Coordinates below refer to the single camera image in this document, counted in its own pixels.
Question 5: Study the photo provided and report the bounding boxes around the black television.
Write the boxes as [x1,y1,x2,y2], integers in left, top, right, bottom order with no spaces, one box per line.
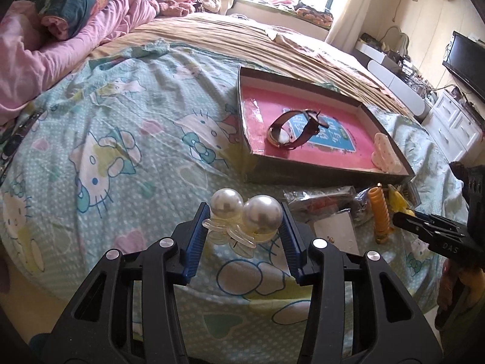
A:
[443,31,485,103]

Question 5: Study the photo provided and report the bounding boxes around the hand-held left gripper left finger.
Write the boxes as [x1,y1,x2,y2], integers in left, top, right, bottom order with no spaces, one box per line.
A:
[42,203,213,364]

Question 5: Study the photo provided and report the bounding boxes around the clothes on window seat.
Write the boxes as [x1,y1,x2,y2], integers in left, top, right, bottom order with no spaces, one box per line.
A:
[296,5,336,27]

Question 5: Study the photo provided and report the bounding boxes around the cardboard box with pink bottom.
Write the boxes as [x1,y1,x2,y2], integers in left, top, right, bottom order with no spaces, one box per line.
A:
[237,66,416,188]

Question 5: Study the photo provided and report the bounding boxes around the crumpled clear jewelry bag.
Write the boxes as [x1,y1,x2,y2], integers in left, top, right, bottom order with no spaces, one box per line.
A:
[352,190,374,224]

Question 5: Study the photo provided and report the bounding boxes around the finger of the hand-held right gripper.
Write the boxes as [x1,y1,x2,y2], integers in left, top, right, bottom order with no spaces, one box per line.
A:
[392,210,472,262]

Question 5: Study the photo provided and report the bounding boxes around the orange spiral hair clip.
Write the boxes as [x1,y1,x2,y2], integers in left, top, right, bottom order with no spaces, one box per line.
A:
[368,187,395,244]

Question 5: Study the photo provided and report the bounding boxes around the dark floral pillow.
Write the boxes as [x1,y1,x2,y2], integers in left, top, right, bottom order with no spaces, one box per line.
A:
[19,0,114,40]

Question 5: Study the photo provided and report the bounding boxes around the brown strap wristwatch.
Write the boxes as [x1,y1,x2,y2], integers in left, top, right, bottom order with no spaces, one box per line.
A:
[267,108,329,148]

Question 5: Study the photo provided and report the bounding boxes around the cartoon cat bedsheet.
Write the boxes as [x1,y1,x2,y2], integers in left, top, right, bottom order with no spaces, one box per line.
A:
[0,40,470,364]

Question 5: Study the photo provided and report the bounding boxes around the white dotted hair clip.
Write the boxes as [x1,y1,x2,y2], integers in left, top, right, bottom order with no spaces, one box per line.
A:
[370,133,402,173]

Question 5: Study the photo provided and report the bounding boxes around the white card in bag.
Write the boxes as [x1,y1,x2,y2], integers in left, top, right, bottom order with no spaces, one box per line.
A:
[313,210,360,256]

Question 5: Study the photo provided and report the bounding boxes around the dark patterned strap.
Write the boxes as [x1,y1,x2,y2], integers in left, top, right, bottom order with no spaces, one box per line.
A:
[0,110,46,183]

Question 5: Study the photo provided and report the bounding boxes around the pink quilt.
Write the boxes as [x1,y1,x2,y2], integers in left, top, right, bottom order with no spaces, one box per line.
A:
[0,0,160,126]

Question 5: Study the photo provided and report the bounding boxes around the cream curtain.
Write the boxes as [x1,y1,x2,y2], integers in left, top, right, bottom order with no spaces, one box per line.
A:
[326,0,391,46]

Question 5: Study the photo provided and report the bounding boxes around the person's right hand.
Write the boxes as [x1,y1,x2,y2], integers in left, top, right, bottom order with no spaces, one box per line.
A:
[437,267,461,306]

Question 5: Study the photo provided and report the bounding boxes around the flat clear plastic bag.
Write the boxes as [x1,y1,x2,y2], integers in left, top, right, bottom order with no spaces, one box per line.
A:
[284,187,357,213]

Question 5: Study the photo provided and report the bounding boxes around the white vanity desk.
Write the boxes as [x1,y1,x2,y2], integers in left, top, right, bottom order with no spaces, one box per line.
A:
[352,42,433,122]

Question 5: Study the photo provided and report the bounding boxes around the pearl hair clip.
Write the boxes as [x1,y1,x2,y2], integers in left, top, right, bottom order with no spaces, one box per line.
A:
[202,187,284,256]

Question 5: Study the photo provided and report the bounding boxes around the tan bedsheet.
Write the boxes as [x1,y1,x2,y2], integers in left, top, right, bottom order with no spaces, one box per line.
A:
[89,11,417,122]

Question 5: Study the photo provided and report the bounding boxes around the wavy frame mirror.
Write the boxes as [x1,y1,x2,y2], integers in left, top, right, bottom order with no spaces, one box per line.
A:
[386,26,412,52]

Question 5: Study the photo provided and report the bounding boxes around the window seat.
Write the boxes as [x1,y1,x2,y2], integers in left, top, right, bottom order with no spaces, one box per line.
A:
[227,0,330,42]

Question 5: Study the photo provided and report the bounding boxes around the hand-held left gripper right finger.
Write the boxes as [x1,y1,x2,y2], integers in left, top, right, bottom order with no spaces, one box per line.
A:
[280,203,444,364]

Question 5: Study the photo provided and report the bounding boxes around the yellow hair clip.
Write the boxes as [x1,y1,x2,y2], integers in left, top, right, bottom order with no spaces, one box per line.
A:
[387,184,415,213]

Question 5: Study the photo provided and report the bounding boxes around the white drawer cabinet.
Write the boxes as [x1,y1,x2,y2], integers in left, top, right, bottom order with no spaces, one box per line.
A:
[422,89,483,163]

